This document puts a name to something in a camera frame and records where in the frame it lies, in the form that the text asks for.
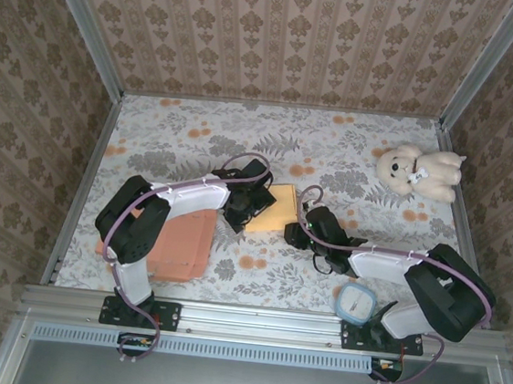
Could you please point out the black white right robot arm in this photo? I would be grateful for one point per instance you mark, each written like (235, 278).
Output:
(386, 265)

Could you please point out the cream plush dog toy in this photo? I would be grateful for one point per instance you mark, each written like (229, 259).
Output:
(437, 174)

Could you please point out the small black controller board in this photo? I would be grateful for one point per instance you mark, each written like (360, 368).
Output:
(135, 342)
(387, 367)

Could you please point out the aluminium corner post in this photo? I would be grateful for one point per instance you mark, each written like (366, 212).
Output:
(490, 60)
(81, 22)

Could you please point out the yellow paper box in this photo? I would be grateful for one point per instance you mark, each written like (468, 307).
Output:
(280, 208)

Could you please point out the aluminium front rail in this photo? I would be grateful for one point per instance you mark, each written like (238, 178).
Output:
(261, 323)

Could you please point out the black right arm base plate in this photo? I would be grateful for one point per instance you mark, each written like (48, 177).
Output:
(412, 343)

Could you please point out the floral tablecloth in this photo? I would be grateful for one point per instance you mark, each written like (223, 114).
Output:
(226, 134)

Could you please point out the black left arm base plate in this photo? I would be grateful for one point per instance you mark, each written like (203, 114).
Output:
(170, 316)

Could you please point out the orange paper box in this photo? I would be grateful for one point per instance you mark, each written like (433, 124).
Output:
(186, 249)

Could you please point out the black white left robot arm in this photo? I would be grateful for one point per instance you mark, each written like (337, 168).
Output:
(192, 194)

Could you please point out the aluminium side rail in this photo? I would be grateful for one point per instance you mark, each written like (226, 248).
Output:
(79, 192)
(469, 223)

